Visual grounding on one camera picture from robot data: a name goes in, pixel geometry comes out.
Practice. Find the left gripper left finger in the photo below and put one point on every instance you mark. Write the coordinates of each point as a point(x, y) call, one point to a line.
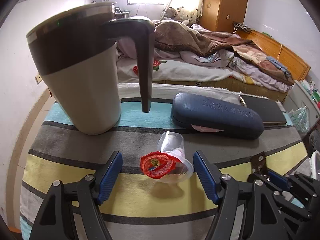
point(55, 219)

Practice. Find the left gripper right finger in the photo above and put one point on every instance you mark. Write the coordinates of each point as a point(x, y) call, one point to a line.
point(267, 215)

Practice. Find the jelly cup red lid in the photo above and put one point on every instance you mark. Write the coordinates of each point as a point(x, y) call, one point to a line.
point(168, 164)

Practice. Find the white trash bin with liner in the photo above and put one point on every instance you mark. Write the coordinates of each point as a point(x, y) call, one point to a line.
point(314, 163)

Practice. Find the striped table cloth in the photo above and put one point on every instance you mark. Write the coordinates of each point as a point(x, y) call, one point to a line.
point(157, 195)

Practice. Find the dark blue glasses case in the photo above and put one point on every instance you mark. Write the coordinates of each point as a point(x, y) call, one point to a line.
point(191, 111)

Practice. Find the plastic bag on nightstand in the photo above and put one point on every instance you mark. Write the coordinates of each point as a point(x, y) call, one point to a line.
point(300, 120)

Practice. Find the black tablet gold edge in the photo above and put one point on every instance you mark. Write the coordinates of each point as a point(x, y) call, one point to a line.
point(267, 109)

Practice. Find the white nightstand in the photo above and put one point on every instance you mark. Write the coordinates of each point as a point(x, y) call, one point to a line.
point(298, 97)

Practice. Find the bed with lilac sheets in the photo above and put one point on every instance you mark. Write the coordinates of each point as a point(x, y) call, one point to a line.
point(223, 69)

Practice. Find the folded blue clothes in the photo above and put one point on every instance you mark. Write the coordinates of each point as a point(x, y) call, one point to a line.
point(279, 66)

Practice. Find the wooden headboard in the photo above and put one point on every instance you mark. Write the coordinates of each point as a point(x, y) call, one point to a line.
point(296, 65)

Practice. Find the beige brown thermal mug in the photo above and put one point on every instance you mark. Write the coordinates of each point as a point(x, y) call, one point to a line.
point(75, 55)

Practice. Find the brown blanket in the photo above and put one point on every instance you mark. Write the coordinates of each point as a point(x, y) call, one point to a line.
point(173, 36)

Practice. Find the teddy bear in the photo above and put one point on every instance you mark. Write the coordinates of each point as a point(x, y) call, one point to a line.
point(173, 14)

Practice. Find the wooden wardrobe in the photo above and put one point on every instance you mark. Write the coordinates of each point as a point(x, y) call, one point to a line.
point(221, 15)

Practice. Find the patterned curtain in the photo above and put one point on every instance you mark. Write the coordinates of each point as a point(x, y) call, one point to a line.
point(187, 0)

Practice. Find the cluttered white shelf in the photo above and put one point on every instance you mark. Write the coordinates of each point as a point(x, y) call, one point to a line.
point(120, 13)

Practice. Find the wall socket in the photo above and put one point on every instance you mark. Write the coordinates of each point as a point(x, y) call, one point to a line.
point(38, 78)

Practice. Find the power strip with cables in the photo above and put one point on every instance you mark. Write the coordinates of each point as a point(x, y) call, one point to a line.
point(241, 26)

